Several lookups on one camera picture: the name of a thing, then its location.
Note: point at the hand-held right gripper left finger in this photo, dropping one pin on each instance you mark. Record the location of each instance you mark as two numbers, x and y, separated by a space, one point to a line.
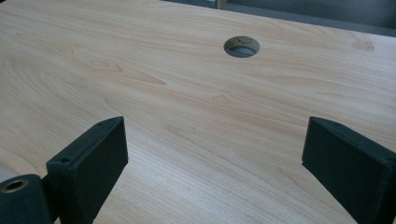
90 168

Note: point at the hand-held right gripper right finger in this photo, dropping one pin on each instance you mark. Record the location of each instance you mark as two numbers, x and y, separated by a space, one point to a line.
351 165

